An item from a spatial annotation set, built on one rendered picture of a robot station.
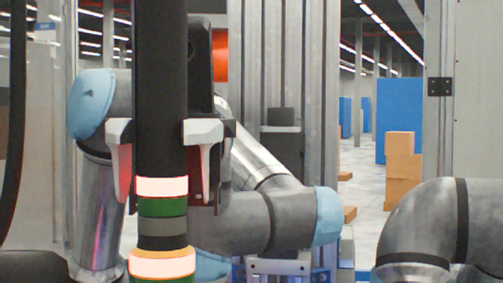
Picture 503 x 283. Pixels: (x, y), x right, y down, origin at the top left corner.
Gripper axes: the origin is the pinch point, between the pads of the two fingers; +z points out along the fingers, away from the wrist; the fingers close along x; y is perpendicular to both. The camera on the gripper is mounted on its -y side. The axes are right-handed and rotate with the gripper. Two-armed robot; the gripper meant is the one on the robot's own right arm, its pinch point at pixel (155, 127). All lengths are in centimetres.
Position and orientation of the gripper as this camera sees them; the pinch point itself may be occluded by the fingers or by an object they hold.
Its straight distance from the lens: 39.2
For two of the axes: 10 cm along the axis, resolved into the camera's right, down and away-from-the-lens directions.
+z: 0.0, 0.5, -10.0
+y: -0.1, 10.0, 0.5
